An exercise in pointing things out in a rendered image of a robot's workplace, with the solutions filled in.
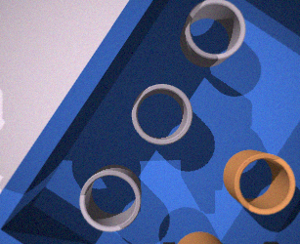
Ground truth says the bronze bushing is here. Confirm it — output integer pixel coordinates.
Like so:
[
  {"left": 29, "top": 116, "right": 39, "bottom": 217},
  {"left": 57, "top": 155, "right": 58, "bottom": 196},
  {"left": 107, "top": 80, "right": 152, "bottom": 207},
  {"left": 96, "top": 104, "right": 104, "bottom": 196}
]
[
  {"left": 223, "top": 150, "right": 295, "bottom": 215},
  {"left": 178, "top": 232, "right": 222, "bottom": 244}
]

